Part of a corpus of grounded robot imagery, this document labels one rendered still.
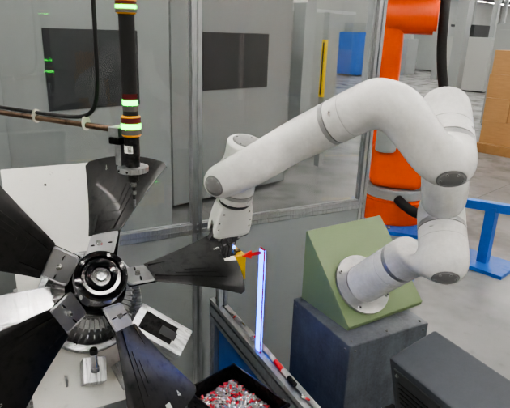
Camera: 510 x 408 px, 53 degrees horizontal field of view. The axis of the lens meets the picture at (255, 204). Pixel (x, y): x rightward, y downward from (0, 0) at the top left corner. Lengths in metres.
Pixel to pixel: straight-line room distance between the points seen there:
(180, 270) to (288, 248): 1.14
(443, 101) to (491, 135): 8.08
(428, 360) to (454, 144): 0.38
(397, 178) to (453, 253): 3.69
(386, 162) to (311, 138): 3.93
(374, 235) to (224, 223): 0.68
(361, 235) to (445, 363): 0.85
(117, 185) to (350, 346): 0.77
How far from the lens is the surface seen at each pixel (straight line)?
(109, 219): 1.32
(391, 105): 0.96
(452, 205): 1.19
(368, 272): 1.52
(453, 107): 1.06
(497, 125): 9.10
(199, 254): 1.36
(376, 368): 1.63
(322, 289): 1.62
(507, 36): 11.76
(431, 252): 1.31
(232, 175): 1.06
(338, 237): 1.67
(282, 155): 1.06
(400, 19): 4.98
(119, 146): 1.20
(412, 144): 0.99
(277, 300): 2.46
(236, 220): 1.24
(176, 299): 2.22
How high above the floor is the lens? 1.76
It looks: 19 degrees down
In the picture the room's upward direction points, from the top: 2 degrees clockwise
